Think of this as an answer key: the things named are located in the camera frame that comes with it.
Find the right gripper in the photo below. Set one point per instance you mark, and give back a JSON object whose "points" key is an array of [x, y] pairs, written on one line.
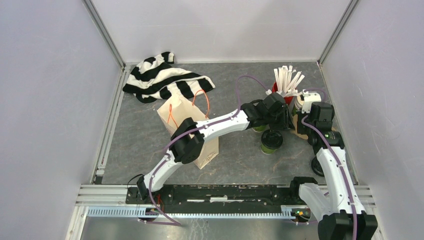
{"points": [[300, 129]]}

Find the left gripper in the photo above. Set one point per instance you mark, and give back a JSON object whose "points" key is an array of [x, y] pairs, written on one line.
{"points": [[286, 123]]}

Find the green paper coffee cup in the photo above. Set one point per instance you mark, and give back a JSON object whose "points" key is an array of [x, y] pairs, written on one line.
{"points": [[259, 129]]}

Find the black cup lid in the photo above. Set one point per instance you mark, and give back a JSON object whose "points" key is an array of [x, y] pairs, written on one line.
{"points": [[272, 139], [316, 167]]}

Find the paper takeout bag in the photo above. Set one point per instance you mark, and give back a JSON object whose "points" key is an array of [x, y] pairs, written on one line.
{"points": [[176, 109]]}

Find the brown cardboard cup carrier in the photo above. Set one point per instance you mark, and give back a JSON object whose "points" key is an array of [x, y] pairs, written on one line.
{"points": [[302, 136]]}

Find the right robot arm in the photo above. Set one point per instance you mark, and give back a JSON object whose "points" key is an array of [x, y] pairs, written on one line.
{"points": [[339, 213]]}

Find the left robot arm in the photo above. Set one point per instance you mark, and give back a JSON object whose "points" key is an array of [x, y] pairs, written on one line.
{"points": [[186, 143]]}

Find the stack of paper cups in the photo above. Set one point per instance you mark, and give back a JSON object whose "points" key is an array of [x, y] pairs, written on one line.
{"points": [[296, 104]]}

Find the white wrapped straws bundle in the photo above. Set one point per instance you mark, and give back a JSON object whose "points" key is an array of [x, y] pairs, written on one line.
{"points": [[287, 79]]}

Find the black white striped cloth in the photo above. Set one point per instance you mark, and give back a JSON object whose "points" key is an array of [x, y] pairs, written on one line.
{"points": [[156, 78]]}

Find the metal cable duct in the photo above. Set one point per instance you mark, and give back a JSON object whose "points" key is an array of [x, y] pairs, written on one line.
{"points": [[143, 212]]}

